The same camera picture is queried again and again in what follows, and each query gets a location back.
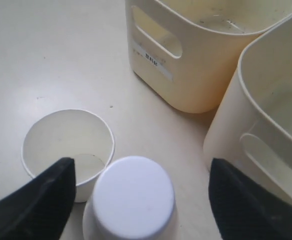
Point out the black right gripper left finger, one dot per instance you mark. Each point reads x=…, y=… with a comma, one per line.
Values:
x=41, y=208

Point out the clear plastic bottle white cap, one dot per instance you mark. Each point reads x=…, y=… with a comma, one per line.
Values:
x=133, y=199

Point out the white paper cup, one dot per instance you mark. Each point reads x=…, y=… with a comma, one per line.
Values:
x=73, y=133

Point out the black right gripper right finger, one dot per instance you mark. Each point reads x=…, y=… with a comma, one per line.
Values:
x=244, y=210

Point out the left cream plastic bin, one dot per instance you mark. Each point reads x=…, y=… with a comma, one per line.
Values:
x=187, y=50

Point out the cream plastic bin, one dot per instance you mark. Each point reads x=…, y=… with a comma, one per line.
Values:
x=252, y=128
x=187, y=50

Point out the middle cream plastic bin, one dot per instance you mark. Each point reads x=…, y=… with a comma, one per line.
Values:
x=252, y=128

